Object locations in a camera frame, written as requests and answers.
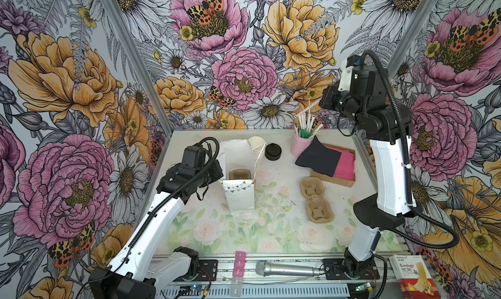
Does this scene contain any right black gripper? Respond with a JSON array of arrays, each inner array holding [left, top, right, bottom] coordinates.
[[319, 84, 367, 123]]

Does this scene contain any white cartoon gift bag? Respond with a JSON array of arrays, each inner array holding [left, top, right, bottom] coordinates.
[[217, 136, 266, 214]]

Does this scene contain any white straw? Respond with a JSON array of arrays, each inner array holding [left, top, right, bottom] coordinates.
[[296, 99, 321, 118]]

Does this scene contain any brown pulp cup carrier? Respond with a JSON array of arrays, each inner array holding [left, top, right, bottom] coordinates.
[[229, 169, 253, 180], [300, 177, 334, 224]]

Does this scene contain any black napkin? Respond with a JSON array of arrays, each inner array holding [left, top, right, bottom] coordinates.
[[295, 137, 342, 177]]

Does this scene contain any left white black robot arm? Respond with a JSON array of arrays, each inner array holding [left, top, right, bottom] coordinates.
[[88, 137, 223, 298]]

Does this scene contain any stack of white paper cups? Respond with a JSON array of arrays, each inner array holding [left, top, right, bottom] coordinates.
[[248, 136, 266, 161]]

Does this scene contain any bundle of wrapped straws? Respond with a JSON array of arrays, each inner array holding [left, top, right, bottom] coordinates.
[[293, 111, 324, 139]]

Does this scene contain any pink napkin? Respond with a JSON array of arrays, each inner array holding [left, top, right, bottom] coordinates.
[[327, 145, 356, 180]]

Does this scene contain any stack of black cup lids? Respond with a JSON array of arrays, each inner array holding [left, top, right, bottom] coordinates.
[[264, 143, 282, 161]]

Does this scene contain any pink straw holder cup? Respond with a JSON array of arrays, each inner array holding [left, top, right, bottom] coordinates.
[[290, 134, 313, 158]]

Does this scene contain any brown cardboard sheet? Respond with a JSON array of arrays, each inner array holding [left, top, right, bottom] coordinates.
[[310, 144, 356, 188]]

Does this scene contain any silver microphone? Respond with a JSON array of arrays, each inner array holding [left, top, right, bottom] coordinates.
[[255, 261, 322, 277]]

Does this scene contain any pink pill organizer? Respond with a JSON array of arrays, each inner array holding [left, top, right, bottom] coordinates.
[[230, 251, 247, 297]]

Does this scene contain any bandage box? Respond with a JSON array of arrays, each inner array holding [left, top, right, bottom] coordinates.
[[390, 255, 442, 299]]

